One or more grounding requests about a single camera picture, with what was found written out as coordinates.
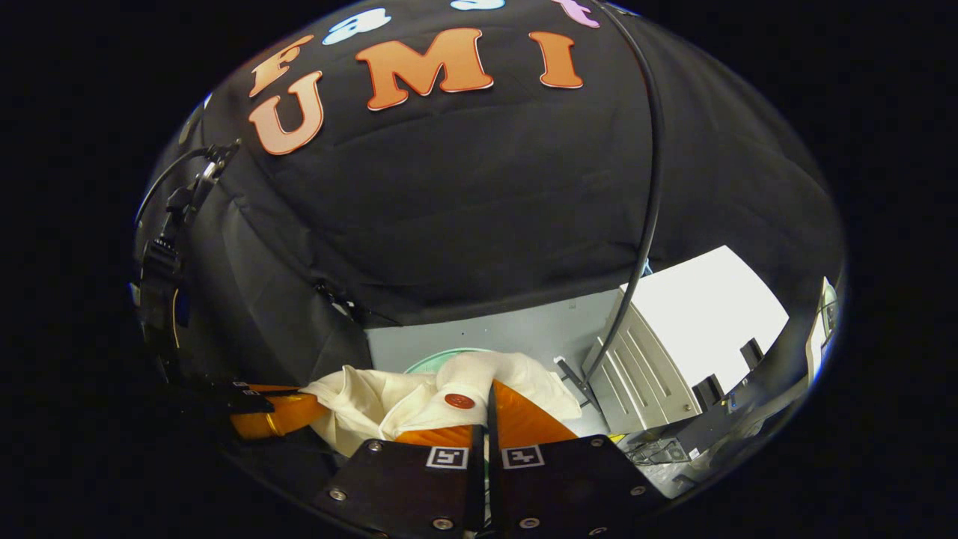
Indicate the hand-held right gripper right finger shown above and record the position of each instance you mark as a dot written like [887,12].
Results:
[495,486]

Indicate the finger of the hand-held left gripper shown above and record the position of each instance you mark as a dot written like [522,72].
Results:
[284,419]

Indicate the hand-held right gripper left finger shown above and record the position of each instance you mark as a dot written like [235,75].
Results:
[475,486]

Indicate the cream button shirt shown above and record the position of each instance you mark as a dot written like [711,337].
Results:
[359,404]

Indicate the green laundry hamper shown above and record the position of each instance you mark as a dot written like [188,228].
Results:
[430,364]

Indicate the black clothes rack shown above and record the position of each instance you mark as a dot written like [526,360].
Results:
[658,165]

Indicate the white ribbed case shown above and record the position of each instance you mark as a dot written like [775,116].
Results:
[703,314]

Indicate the black backdrop cloth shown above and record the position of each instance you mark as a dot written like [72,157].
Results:
[486,187]

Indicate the white side table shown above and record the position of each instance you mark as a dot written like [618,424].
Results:
[823,314]

